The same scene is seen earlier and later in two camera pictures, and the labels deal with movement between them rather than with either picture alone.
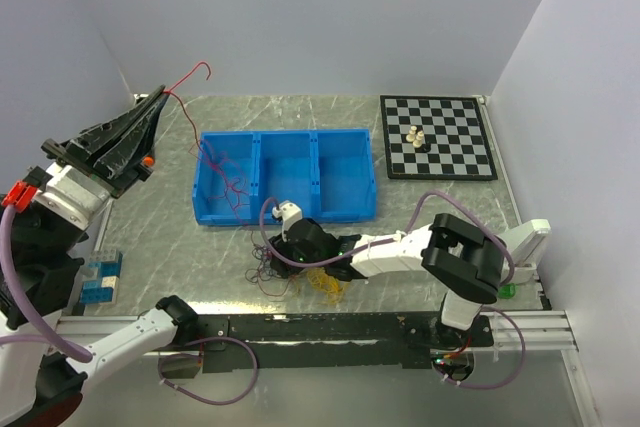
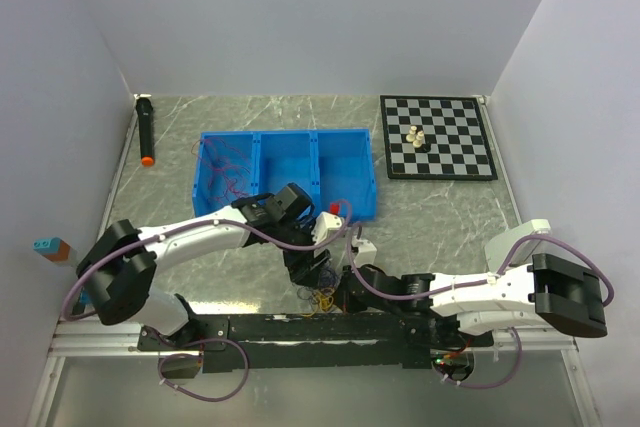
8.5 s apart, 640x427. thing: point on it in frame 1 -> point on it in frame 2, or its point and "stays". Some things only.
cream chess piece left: [411, 136] stays
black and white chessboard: [457, 129] stays
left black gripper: [126, 156] -> [303, 267]
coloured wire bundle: [271, 283] -> [322, 296]
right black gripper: [279, 256] -> [345, 299]
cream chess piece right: [419, 139] stays
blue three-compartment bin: [328, 174] stays
